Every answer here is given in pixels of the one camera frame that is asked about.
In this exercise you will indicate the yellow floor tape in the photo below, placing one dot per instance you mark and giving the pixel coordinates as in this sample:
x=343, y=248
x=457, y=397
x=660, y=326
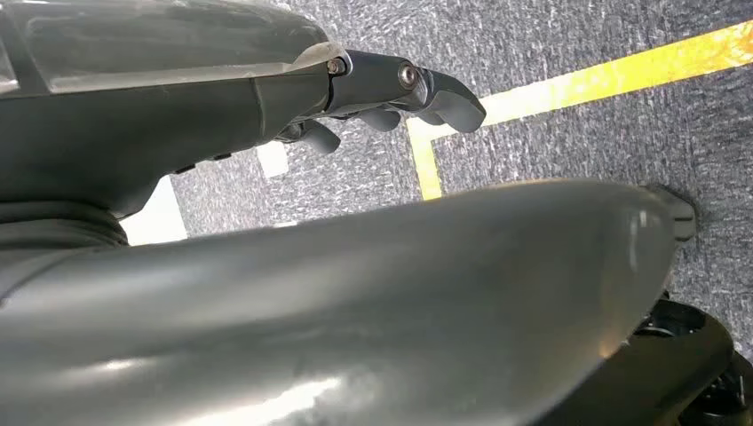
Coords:
x=588, y=82

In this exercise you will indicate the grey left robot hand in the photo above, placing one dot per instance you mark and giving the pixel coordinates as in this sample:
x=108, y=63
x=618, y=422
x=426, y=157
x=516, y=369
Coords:
x=147, y=117

